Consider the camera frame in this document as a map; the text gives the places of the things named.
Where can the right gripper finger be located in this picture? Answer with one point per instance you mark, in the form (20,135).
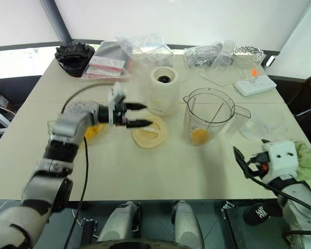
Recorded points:
(265,141)
(240,158)

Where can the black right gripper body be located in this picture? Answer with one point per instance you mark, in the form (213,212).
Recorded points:
(260,157)

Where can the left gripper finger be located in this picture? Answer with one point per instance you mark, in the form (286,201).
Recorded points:
(140,123)
(136,106)

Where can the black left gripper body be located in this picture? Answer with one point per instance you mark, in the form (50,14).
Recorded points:
(119,114)

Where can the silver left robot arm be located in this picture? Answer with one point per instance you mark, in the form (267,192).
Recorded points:
(67,127)

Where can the bowl of yellow food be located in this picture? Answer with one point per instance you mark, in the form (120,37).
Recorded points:
(101,138)

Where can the yellow object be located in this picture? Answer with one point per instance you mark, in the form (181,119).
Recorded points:
(93,131)

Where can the peach plastic blender lid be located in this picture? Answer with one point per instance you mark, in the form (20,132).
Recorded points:
(150,138)

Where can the cream blender motor base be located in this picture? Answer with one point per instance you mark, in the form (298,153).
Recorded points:
(163,98)

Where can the green towel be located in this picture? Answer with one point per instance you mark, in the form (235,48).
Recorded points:
(308,160)

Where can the red striped zip bags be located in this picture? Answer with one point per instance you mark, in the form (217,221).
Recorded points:
(103,68)

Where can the clear plastic blender jar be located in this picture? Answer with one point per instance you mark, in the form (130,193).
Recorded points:
(210,119)

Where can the white power strip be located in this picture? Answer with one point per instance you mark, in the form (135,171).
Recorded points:
(254,87)

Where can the black cap white print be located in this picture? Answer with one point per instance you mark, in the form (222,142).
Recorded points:
(261,212)

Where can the black backpack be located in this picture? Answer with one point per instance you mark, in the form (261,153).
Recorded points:
(308,98)

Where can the dark grey pouch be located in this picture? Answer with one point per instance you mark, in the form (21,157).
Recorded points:
(109,50)

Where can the crumpled clear plastic bag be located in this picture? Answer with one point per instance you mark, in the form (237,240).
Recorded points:
(150,44)

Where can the metal box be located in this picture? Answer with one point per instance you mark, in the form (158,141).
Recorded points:
(234,228)

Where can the black crumpled bag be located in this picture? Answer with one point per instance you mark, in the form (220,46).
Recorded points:
(72,59)

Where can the small white device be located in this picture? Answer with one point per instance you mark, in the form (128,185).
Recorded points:
(270,61)

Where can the grey rounded robot leg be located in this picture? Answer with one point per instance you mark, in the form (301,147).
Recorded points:
(121,223)
(186,223)

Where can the crumpled aluminium foil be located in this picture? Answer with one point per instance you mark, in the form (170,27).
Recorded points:
(248,52)

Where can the dark grey pillar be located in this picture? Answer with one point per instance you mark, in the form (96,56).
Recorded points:
(59,20)

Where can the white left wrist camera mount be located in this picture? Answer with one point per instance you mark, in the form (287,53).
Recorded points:
(116,93)

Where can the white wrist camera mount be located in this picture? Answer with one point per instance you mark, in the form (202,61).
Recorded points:
(282,158)
(116,93)

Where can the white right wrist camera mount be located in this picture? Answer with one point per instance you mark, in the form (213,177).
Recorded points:
(282,158)

